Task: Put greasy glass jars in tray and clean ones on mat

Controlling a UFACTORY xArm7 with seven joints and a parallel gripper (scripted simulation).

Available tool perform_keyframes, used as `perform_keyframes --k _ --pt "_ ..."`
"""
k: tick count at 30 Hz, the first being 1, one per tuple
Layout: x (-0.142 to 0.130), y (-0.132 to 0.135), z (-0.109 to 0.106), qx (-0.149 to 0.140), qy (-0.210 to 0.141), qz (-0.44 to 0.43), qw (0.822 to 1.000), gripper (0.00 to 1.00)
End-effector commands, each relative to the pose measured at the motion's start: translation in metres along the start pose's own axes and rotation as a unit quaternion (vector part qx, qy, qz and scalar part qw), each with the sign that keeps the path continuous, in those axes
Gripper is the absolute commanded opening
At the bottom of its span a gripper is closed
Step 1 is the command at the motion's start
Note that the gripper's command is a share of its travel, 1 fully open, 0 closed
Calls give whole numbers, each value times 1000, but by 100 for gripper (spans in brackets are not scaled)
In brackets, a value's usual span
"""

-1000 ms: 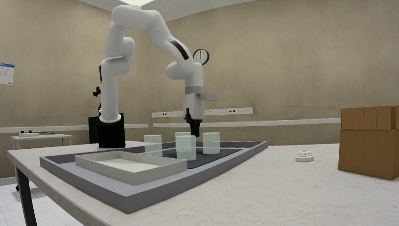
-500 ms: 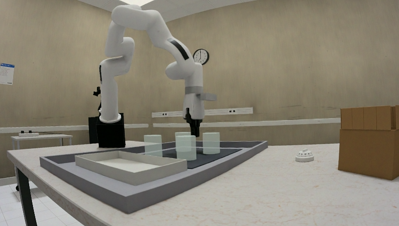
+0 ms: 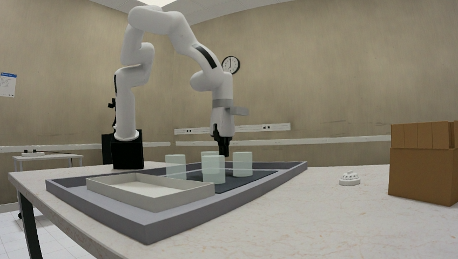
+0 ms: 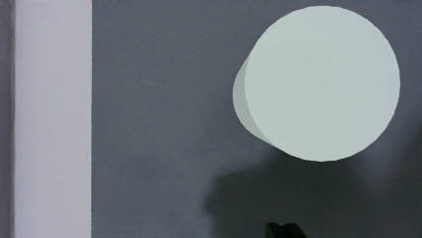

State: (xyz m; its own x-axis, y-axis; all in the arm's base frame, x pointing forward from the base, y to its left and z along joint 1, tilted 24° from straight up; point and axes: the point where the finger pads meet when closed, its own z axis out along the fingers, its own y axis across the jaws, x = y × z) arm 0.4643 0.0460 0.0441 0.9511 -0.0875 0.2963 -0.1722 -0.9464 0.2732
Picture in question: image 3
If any brown cardboard box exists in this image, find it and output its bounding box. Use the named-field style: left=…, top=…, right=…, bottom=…
left=388, top=120, right=458, bottom=207

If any white kitchen timer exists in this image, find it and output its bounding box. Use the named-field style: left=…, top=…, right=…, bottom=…
left=339, top=170, right=361, bottom=186

